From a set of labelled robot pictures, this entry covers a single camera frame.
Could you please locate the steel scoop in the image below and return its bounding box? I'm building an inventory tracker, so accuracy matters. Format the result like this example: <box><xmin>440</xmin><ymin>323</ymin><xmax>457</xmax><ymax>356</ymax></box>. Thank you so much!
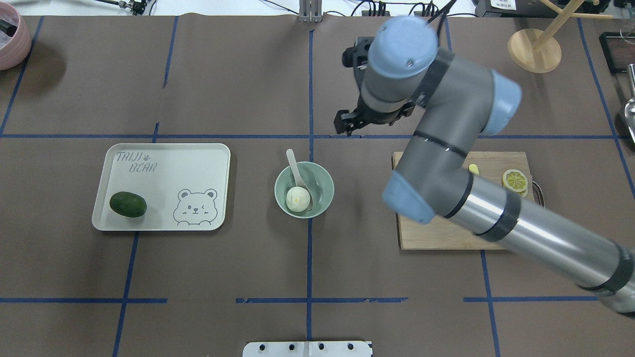
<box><xmin>624</xmin><ymin>63</ymin><xmax>635</xmax><ymax>143</ymax></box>

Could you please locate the upper lemon slice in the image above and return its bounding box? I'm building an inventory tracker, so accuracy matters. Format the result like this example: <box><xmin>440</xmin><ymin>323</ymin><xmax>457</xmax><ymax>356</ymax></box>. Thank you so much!
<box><xmin>501</xmin><ymin>169</ymin><xmax>530</xmax><ymax>197</ymax></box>

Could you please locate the pink bowl with ice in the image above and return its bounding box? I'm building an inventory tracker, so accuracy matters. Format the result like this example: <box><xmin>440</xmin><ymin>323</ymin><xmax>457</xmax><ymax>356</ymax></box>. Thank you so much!
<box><xmin>0</xmin><ymin>2</ymin><xmax>32</xmax><ymax>71</ymax></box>

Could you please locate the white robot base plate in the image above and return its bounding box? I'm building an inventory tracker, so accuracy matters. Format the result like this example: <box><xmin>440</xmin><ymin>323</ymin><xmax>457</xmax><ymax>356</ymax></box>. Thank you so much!
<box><xmin>242</xmin><ymin>341</ymin><xmax>374</xmax><ymax>357</ymax></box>

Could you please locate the cream bear serving tray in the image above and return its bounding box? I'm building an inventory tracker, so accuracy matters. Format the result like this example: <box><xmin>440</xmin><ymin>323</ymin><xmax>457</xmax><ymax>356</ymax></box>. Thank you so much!
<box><xmin>92</xmin><ymin>144</ymin><xmax>231</xmax><ymax>231</ymax></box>

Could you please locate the wooden mug tree stand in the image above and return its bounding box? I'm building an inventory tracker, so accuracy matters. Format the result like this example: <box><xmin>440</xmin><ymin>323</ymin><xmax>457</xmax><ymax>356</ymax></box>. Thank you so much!
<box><xmin>507</xmin><ymin>0</ymin><xmax>613</xmax><ymax>74</ymax></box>

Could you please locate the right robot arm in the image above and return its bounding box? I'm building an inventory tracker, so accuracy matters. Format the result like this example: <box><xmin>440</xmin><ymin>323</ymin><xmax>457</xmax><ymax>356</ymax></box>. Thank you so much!
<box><xmin>334</xmin><ymin>16</ymin><xmax>635</xmax><ymax>318</ymax></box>

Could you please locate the bamboo cutting board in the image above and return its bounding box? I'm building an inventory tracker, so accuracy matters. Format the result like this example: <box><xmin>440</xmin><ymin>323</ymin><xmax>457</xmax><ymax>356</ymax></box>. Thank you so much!
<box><xmin>396</xmin><ymin>151</ymin><xmax>532</xmax><ymax>250</ymax></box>

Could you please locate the aluminium frame post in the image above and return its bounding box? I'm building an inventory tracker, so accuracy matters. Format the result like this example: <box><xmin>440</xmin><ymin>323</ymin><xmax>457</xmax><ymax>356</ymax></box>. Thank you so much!
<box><xmin>299</xmin><ymin>0</ymin><xmax>323</xmax><ymax>23</ymax></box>

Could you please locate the white steamed bun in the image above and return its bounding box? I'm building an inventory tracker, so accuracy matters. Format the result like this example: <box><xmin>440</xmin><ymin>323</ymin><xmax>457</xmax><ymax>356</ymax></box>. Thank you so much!
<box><xmin>285</xmin><ymin>186</ymin><xmax>311</xmax><ymax>213</ymax></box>

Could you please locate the white ceramic spoon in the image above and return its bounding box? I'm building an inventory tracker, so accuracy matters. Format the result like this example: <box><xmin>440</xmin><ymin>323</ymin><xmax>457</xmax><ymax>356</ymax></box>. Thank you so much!
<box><xmin>286</xmin><ymin>149</ymin><xmax>313</xmax><ymax>211</ymax></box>

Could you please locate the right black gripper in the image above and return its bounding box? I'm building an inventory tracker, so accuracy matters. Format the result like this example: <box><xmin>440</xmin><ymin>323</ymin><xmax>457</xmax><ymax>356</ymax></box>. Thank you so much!
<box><xmin>333</xmin><ymin>97</ymin><xmax>415</xmax><ymax>135</ymax></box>

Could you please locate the grey folded cloth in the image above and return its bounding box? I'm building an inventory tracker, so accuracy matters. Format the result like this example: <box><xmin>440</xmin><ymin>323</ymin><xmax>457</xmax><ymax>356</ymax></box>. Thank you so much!
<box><xmin>352</xmin><ymin>37</ymin><xmax>375</xmax><ymax>83</ymax></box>

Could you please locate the mint green bowl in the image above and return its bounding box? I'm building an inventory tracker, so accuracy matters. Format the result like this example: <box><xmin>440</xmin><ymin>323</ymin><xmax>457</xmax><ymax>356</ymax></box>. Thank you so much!
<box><xmin>274</xmin><ymin>161</ymin><xmax>335</xmax><ymax>219</ymax></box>

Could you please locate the green avocado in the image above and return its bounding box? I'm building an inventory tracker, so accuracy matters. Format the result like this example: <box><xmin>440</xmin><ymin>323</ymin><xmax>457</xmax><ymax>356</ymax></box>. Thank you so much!
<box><xmin>109</xmin><ymin>191</ymin><xmax>147</xmax><ymax>218</ymax></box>

